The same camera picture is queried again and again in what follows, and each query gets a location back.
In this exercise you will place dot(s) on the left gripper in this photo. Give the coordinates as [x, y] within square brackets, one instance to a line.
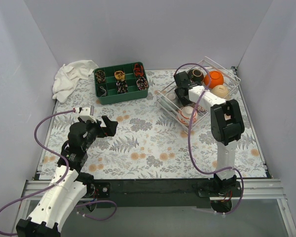
[101, 128]

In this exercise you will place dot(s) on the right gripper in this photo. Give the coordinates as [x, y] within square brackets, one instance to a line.
[181, 85]

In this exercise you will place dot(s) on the white orange floral bowl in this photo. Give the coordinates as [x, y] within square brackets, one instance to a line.
[184, 115]

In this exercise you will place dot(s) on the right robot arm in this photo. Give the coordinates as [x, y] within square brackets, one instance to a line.
[226, 127]

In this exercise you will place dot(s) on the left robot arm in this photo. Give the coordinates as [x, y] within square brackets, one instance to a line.
[68, 184]

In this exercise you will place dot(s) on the black patterned bowl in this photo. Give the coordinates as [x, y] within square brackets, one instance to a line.
[195, 75]

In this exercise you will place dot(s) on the beige bowl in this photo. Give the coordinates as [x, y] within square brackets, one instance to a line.
[221, 91]

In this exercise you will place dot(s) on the pink rose rolled sock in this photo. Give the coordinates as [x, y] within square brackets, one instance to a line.
[142, 83]

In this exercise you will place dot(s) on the black floral rolled sock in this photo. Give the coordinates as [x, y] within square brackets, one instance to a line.
[121, 86]

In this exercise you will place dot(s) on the floral table mat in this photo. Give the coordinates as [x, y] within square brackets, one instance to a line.
[149, 143]

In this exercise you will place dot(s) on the orange black rolled sock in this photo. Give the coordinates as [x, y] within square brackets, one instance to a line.
[138, 70]

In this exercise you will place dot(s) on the green plastic organizer tray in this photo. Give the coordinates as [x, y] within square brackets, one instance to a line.
[110, 84]

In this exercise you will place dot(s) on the dark patterned rolled sock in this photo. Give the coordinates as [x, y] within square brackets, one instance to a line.
[100, 76]

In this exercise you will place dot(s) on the yellow rolled sock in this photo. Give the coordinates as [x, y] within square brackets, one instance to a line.
[119, 75]

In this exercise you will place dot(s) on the white crumpled cloth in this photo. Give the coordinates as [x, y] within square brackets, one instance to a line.
[68, 77]

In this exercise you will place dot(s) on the white wire dish rack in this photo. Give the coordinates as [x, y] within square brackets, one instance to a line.
[231, 81]

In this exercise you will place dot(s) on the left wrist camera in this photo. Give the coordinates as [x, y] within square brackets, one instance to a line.
[86, 113]

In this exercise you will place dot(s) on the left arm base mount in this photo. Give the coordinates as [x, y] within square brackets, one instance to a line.
[95, 191]

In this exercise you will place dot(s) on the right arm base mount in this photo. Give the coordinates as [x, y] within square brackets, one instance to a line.
[220, 197]

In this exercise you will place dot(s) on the aluminium frame rail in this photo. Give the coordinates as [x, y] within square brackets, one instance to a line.
[252, 188]

